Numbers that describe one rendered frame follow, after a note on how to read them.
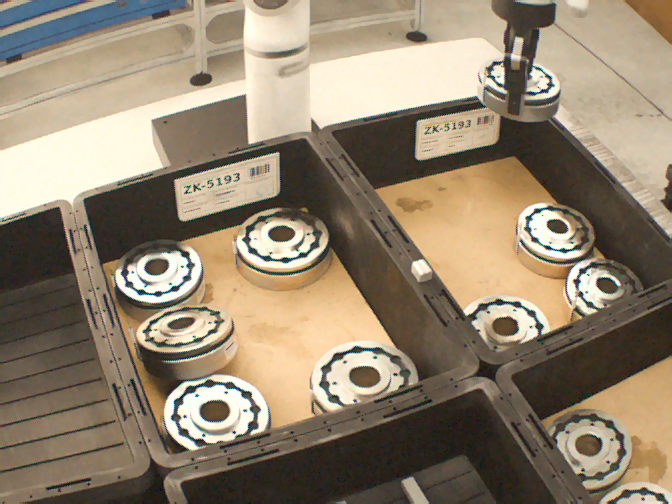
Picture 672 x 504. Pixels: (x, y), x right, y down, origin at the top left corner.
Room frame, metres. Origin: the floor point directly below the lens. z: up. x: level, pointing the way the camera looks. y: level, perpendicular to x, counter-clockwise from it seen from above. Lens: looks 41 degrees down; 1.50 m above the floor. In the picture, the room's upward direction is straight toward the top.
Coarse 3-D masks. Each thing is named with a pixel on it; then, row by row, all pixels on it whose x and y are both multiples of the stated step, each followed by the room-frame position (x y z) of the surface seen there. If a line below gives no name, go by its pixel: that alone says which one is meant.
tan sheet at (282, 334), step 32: (224, 256) 0.76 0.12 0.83; (224, 288) 0.70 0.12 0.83; (256, 288) 0.71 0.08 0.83; (320, 288) 0.71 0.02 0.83; (352, 288) 0.71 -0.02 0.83; (128, 320) 0.65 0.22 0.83; (256, 320) 0.66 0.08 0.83; (288, 320) 0.66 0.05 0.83; (320, 320) 0.66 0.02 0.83; (352, 320) 0.66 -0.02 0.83; (256, 352) 0.61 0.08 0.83; (288, 352) 0.61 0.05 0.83; (320, 352) 0.61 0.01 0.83; (160, 384) 0.56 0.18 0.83; (256, 384) 0.57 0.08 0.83; (288, 384) 0.57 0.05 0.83; (288, 416) 0.53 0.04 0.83
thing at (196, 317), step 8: (184, 312) 0.62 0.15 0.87; (192, 312) 0.62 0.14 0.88; (168, 320) 0.61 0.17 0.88; (176, 320) 0.61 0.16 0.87; (184, 320) 0.61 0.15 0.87; (192, 320) 0.61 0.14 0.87; (200, 320) 0.60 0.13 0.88; (160, 328) 0.59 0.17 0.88; (168, 328) 0.59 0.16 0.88; (184, 328) 0.59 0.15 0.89; (192, 328) 0.59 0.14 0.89; (200, 328) 0.59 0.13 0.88; (168, 336) 0.58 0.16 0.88; (176, 336) 0.58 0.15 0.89; (184, 336) 0.58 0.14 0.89
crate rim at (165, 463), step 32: (192, 160) 0.80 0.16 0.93; (224, 160) 0.81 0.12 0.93; (320, 160) 0.81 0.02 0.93; (96, 192) 0.75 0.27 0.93; (352, 192) 0.74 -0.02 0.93; (96, 256) 0.64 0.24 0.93; (96, 288) 0.60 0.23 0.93; (416, 288) 0.60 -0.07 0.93; (448, 320) 0.56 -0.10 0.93; (128, 352) 0.51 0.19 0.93; (128, 384) 0.48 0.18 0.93; (416, 384) 0.49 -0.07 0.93; (448, 384) 0.48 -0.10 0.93; (320, 416) 0.45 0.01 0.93; (352, 416) 0.45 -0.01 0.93; (160, 448) 0.41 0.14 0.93; (224, 448) 0.41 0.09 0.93
